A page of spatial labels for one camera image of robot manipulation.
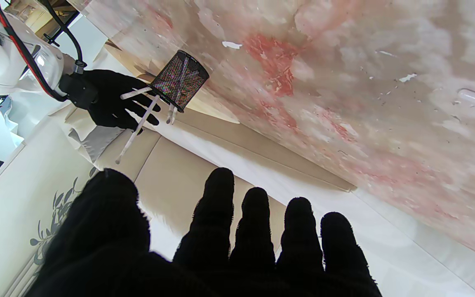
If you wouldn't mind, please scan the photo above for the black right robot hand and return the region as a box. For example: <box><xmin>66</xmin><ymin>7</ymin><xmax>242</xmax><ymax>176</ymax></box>
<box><xmin>82</xmin><ymin>69</ymin><xmax>162</xmax><ymax>131</ymax></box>

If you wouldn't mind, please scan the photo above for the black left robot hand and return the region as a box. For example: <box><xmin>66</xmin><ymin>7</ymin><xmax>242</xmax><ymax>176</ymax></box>
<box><xmin>22</xmin><ymin>167</ymin><xmax>382</xmax><ymax>297</ymax></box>

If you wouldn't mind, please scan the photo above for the black mesh brush holder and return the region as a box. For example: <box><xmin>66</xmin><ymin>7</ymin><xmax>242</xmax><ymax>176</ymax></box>
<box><xmin>149</xmin><ymin>49</ymin><xmax>210</xmax><ymax>113</ymax></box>

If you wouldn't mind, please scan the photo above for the grey sofa cushion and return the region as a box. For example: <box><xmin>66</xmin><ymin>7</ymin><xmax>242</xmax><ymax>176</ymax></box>
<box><xmin>69</xmin><ymin>124</ymin><xmax>127</xmax><ymax>163</ymax></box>

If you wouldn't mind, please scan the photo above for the small-leaf green tree plant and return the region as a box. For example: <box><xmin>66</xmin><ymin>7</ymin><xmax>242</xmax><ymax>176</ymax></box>
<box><xmin>29</xmin><ymin>167</ymin><xmax>98</xmax><ymax>264</ymax></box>

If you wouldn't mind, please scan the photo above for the beige sofa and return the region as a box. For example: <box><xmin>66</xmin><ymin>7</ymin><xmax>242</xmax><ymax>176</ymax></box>
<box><xmin>62</xmin><ymin>105</ymin><xmax>357</xmax><ymax>252</ymax></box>

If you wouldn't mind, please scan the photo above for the wooden coffee table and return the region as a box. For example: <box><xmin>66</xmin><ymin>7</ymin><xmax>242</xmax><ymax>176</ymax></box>
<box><xmin>106</xmin><ymin>39</ymin><xmax>240</xmax><ymax>124</ymax></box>

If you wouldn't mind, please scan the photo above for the window print backdrop panel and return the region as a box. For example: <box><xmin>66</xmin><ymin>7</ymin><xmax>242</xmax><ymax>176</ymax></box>
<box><xmin>5</xmin><ymin>0</ymin><xmax>81</xmax><ymax>42</ymax></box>

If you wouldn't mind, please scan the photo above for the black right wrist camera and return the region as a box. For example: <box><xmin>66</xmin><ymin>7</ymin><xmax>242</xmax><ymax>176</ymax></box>
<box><xmin>58</xmin><ymin>73</ymin><xmax>99</xmax><ymax>110</ymax></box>

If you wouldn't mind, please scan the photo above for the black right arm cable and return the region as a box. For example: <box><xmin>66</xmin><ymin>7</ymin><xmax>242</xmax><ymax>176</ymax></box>
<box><xmin>40</xmin><ymin>0</ymin><xmax>87</xmax><ymax>75</ymax></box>

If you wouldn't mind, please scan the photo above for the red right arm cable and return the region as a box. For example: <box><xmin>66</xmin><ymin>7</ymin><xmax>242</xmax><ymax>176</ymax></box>
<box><xmin>0</xmin><ymin>0</ymin><xmax>67</xmax><ymax>101</ymax></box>

